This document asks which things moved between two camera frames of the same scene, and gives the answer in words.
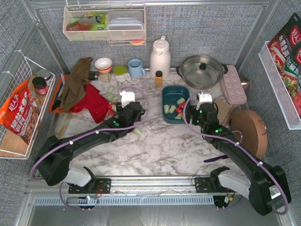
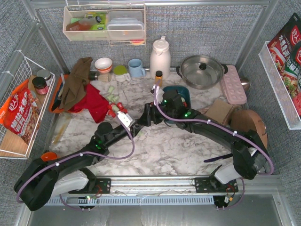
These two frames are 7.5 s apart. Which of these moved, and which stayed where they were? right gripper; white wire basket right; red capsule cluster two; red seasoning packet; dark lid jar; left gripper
Moved: left gripper; right gripper
Stayed: red capsule cluster two; white wire basket right; red seasoning packet; dark lid jar
